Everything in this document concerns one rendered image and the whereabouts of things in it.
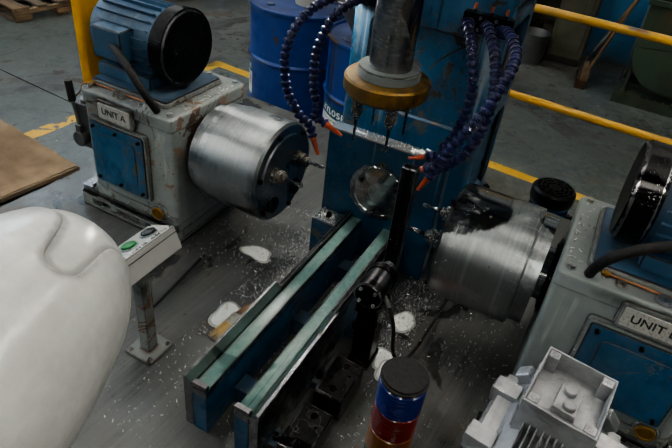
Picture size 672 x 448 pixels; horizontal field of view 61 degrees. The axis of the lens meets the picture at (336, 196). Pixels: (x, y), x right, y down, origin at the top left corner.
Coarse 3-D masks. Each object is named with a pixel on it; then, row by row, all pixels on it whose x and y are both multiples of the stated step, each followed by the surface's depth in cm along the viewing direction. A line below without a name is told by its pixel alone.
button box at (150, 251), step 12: (144, 228) 113; (156, 228) 110; (168, 228) 109; (144, 240) 107; (156, 240) 107; (168, 240) 109; (132, 252) 103; (144, 252) 104; (156, 252) 107; (168, 252) 109; (132, 264) 102; (144, 264) 104; (156, 264) 107; (132, 276) 102
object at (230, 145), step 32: (224, 128) 130; (256, 128) 129; (288, 128) 132; (192, 160) 134; (224, 160) 129; (256, 160) 126; (288, 160) 136; (224, 192) 132; (256, 192) 128; (288, 192) 143
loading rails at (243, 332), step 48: (336, 240) 137; (384, 240) 139; (288, 288) 122; (336, 288) 123; (240, 336) 110; (336, 336) 120; (192, 384) 99; (240, 384) 109; (288, 384) 102; (240, 432) 99
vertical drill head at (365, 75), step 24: (384, 0) 105; (408, 0) 104; (384, 24) 107; (408, 24) 106; (384, 48) 109; (408, 48) 109; (360, 72) 113; (384, 72) 112; (408, 72) 113; (360, 96) 112; (384, 96) 109; (408, 96) 110
